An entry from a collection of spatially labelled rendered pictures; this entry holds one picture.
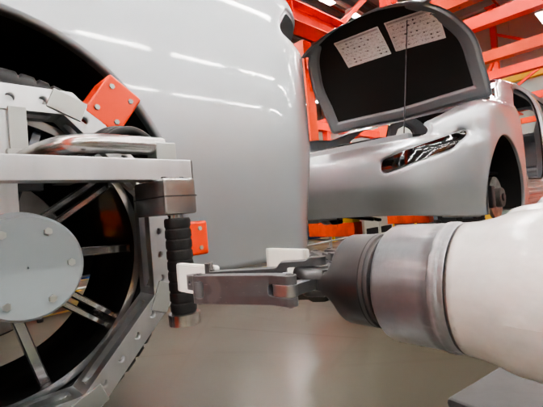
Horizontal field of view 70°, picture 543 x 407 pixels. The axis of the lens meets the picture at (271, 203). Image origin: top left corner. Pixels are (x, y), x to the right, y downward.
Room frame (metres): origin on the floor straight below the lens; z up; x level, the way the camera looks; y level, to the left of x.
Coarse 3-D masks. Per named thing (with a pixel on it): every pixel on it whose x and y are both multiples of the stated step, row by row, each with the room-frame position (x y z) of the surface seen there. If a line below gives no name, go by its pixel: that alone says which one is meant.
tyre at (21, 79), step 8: (0, 72) 0.65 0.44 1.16; (8, 72) 0.66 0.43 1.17; (0, 80) 0.65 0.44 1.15; (8, 80) 0.66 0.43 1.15; (16, 80) 0.67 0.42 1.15; (24, 80) 0.67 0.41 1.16; (32, 80) 0.68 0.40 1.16; (40, 80) 0.70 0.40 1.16; (48, 88) 0.70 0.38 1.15; (56, 88) 0.71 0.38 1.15; (128, 192) 0.80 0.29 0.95; (136, 296) 0.79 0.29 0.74; (128, 368) 0.78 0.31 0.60; (72, 384) 0.70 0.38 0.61
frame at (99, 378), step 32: (0, 96) 0.58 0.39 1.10; (32, 96) 0.61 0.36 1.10; (64, 96) 0.64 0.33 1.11; (64, 128) 0.68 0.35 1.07; (96, 128) 0.67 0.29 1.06; (160, 224) 0.75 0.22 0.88; (160, 256) 0.76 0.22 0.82; (160, 288) 0.74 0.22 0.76; (128, 320) 0.74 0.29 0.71; (128, 352) 0.69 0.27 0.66; (96, 384) 0.65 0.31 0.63
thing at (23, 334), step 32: (32, 128) 0.69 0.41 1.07; (96, 192) 0.77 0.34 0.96; (96, 224) 0.93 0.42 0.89; (128, 224) 0.80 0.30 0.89; (96, 256) 0.94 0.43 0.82; (128, 256) 0.81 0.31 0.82; (96, 288) 0.90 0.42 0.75; (128, 288) 0.79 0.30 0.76; (96, 320) 0.76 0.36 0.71; (32, 352) 0.68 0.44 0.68; (64, 352) 0.78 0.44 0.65; (96, 352) 0.73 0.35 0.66; (0, 384) 0.72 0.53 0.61; (32, 384) 0.70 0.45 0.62; (64, 384) 0.69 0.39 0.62
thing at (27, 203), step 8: (24, 192) 0.81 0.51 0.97; (24, 200) 0.81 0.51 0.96; (32, 200) 0.82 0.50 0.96; (40, 200) 0.83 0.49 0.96; (24, 208) 0.81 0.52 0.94; (32, 208) 0.82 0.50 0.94; (40, 208) 0.83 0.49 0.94; (56, 216) 0.85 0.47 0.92; (0, 328) 0.77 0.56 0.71; (8, 328) 0.78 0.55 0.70
